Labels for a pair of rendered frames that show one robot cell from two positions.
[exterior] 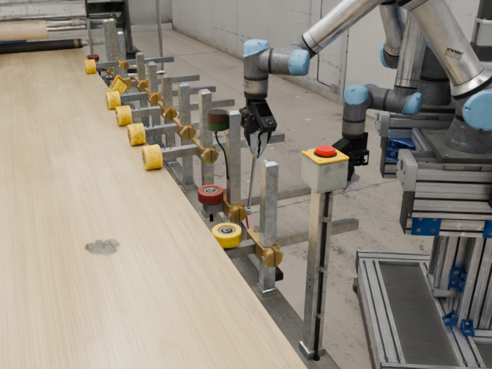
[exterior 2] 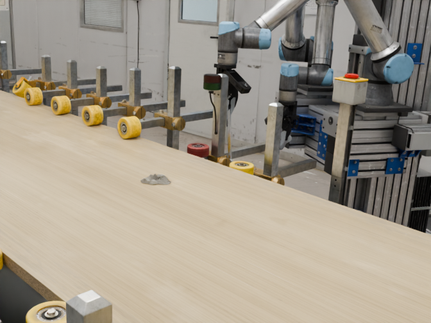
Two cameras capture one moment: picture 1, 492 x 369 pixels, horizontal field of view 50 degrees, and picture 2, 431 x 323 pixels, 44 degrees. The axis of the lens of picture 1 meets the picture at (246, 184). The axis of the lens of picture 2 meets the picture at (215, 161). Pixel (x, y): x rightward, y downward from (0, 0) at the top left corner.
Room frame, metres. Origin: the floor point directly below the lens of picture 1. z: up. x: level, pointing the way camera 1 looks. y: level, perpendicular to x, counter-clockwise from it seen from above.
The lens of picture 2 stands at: (-0.27, 0.78, 1.41)
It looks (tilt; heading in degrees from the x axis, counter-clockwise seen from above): 17 degrees down; 337
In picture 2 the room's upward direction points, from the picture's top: 3 degrees clockwise
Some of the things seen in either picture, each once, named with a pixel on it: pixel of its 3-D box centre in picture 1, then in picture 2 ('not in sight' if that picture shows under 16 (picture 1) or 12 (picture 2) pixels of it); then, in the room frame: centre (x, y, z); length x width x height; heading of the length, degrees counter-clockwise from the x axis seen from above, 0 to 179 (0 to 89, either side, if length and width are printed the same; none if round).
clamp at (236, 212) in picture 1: (230, 206); (212, 160); (1.47, 0.05, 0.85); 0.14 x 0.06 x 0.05; 23
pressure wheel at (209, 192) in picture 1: (211, 204); (197, 159); (1.47, 0.11, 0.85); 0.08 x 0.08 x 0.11
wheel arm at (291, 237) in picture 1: (291, 238); (278, 173); (1.30, -0.13, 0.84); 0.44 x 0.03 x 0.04; 113
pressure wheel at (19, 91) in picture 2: (117, 87); (22, 89); (2.60, 0.65, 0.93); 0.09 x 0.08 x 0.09; 113
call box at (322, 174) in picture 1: (323, 170); (349, 91); (0.98, -0.16, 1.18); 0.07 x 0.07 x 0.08; 23
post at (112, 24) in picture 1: (116, 58); not in sight; (3.30, 0.81, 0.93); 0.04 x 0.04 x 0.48; 23
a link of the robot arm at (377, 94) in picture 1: (370, 97); (294, 74); (1.74, -0.42, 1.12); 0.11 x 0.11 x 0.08; 58
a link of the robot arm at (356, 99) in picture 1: (355, 103); (288, 77); (1.67, -0.36, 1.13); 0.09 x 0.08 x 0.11; 148
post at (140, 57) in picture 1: (143, 99); (47, 101); (2.61, 0.52, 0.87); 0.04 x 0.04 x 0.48; 23
